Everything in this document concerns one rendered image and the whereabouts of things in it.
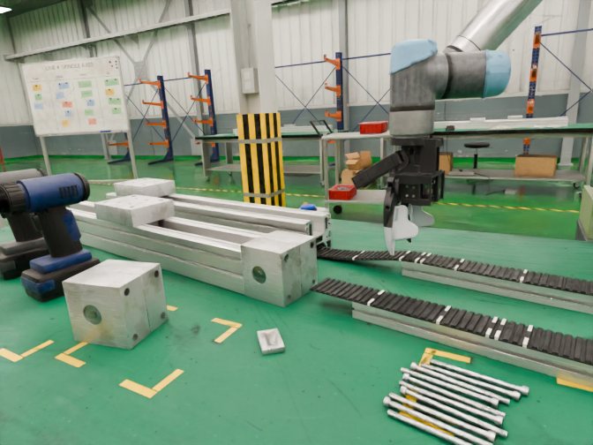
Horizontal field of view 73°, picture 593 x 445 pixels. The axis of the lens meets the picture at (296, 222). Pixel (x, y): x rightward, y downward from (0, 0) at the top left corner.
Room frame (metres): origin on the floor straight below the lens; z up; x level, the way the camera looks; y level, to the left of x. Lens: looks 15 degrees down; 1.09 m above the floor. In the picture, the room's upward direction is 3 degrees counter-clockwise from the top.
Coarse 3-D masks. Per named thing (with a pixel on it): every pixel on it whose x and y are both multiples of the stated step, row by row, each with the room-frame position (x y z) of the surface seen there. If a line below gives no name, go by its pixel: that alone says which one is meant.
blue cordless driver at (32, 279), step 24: (0, 192) 0.66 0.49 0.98; (24, 192) 0.68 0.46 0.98; (48, 192) 0.70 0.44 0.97; (72, 192) 0.73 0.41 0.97; (48, 216) 0.71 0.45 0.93; (72, 216) 0.75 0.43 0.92; (48, 240) 0.71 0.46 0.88; (72, 240) 0.73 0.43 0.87; (48, 264) 0.68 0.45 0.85; (72, 264) 0.71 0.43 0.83; (96, 264) 0.74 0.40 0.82; (48, 288) 0.67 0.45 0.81
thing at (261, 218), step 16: (112, 192) 1.30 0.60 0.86; (176, 208) 1.06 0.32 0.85; (192, 208) 1.02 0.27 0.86; (208, 208) 0.99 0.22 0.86; (224, 208) 0.97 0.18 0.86; (240, 208) 1.01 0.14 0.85; (256, 208) 0.98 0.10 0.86; (272, 208) 0.95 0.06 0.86; (288, 208) 0.94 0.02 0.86; (224, 224) 0.95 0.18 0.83; (240, 224) 0.91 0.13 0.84; (256, 224) 0.90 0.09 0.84; (272, 224) 0.85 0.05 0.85; (288, 224) 0.83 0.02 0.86; (304, 224) 0.80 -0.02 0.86; (320, 224) 0.86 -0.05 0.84; (320, 240) 0.85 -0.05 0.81
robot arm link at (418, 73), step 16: (400, 48) 0.69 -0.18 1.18; (416, 48) 0.68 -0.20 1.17; (432, 48) 0.68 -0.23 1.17; (400, 64) 0.69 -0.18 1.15; (416, 64) 0.68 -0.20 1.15; (432, 64) 0.68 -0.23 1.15; (400, 80) 0.69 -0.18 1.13; (416, 80) 0.68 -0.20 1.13; (432, 80) 0.68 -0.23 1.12; (400, 96) 0.69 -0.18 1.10; (416, 96) 0.68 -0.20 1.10; (432, 96) 0.69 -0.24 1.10
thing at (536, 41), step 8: (536, 32) 6.27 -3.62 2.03; (560, 32) 6.65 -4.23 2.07; (568, 32) 6.60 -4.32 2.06; (576, 32) 6.55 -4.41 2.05; (536, 40) 6.55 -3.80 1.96; (536, 48) 6.77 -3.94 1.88; (544, 48) 6.77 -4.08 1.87; (536, 56) 6.76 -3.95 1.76; (536, 64) 6.24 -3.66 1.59; (536, 72) 6.39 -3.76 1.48; (536, 80) 6.74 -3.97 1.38; (592, 88) 6.40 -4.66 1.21; (528, 96) 6.79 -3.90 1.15; (528, 104) 6.78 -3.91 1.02; (528, 112) 6.77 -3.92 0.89; (528, 144) 6.75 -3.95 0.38; (528, 152) 6.75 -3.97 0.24
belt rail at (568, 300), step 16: (416, 272) 0.68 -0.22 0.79; (432, 272) 0.67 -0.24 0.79; (448, 272) 0.65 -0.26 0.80; (480, 288) 0.61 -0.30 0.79; (496, 288) 0.60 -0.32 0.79; (512, 288) 0.59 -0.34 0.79; (528, 288) 0.57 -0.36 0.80; (544, 288) 0.56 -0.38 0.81; (544, 304) 0.56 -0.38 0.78; (560, 304) 0.55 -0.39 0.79; (576, 304) 0.53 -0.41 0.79; (592, 304) 0.53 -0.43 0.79
